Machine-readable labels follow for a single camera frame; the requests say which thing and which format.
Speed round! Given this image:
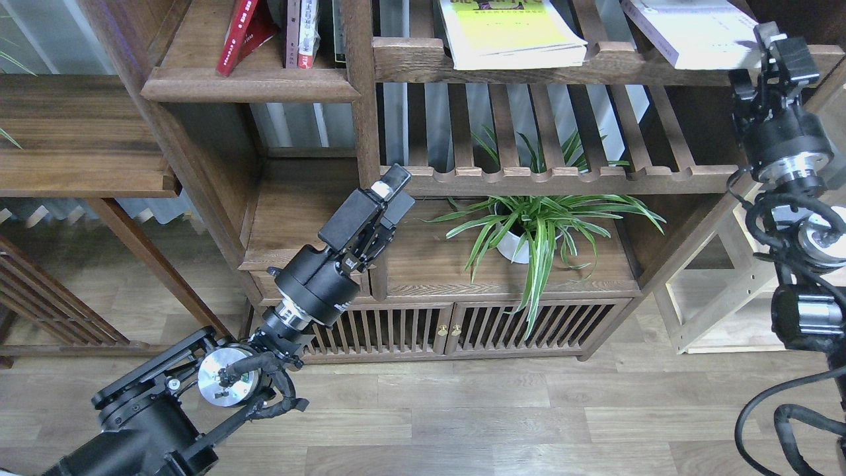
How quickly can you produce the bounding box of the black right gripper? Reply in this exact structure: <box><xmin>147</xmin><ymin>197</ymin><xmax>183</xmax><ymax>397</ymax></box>
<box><xmin>729</xmin><ymin>22</ymin><xmax>833</xmax><ymax>184</ymax></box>

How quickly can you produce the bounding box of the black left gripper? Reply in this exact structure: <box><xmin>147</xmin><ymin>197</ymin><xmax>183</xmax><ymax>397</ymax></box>
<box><xmin>272</xmin><ymin>165</ymin><xmax>415</xmax><ymax>329</ymax></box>

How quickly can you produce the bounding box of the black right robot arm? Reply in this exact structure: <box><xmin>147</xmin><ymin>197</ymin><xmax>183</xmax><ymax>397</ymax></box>
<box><xmin>729</xmin><ymin>22</ymin><xmax>845</xmax><ymax>475</ymax></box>

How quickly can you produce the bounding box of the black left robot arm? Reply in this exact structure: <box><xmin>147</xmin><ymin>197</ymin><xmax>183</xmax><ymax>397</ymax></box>
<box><xmin>46</xmin><ymin>165</ymin><xmax>414</xmax><ymax>475</ymax></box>

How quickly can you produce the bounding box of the light wooden shelf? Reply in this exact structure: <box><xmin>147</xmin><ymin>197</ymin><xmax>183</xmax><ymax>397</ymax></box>
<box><xmin>651</xmin><ymin>86</ymin><xmax>846</xmax><ymax>354</ymax></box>

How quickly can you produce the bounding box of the white plant pot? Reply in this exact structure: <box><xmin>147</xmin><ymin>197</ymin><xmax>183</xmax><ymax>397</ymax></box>
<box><xmin>490</xmin><ymin>198</ymin><xmax>566</xmax><ymax>267</ymax></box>

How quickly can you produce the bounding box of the green spider plant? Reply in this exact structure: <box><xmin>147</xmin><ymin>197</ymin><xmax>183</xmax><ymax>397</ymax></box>
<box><xmin>423</xmin><ymin>124</ymin><xmax>665</xmax><ymax>338</ymax></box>

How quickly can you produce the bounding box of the dark wooden bookshelf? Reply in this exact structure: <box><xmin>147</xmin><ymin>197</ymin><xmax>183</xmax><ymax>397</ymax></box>
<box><xmin>73</xmin><ymin>0</ymin><xmax>846</xmax><ymax>366</ymax></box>

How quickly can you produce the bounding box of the yellow green book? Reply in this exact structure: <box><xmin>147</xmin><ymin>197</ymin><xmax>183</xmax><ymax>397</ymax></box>
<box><xmin>438</xmin><ymin>1</ymin><xmax>588</xmax><ymax>71</ymax></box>

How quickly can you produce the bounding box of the red white upright book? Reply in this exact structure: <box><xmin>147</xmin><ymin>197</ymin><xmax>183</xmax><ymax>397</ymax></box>
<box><xmin>297</xmin><ymin>0</ymin><xmax>320</xmax><ymax>69</ymax></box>

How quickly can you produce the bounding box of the dark upright book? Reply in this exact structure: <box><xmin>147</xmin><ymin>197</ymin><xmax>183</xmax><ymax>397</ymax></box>
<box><xmin>330</xmin><ymin>0</ymin><xmax>346</xmax><ymax>67</ymax></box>

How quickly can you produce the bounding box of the dark wooden side table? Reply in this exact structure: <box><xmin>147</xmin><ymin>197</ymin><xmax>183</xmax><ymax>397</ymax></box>
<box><xmin>1</xmin><ymin>73</ymin><xmax>229</xmax><ymax>368</ymax></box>

